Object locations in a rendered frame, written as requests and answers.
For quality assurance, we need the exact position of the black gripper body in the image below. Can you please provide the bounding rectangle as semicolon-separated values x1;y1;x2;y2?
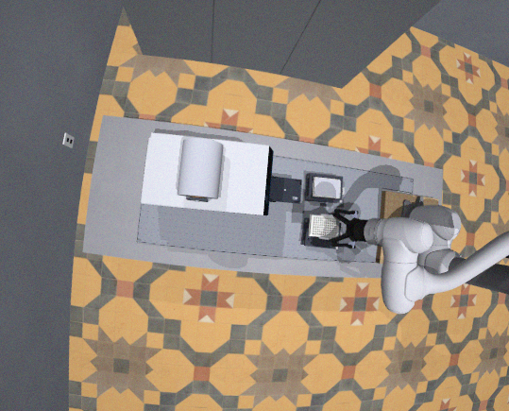
346;217;368;242

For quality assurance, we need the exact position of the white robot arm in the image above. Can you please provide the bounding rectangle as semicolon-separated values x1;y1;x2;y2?
364;197;509;314

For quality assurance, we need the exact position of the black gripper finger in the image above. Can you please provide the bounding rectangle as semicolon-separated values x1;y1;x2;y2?
321;209;358;228
319;231;356;248

